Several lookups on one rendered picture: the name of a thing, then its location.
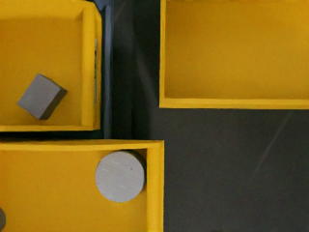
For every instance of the yellow bin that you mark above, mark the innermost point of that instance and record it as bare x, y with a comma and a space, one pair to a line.
49, 185
55, 38
234, 54

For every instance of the grey rectangular block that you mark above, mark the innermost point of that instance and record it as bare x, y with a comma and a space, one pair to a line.
42, 97

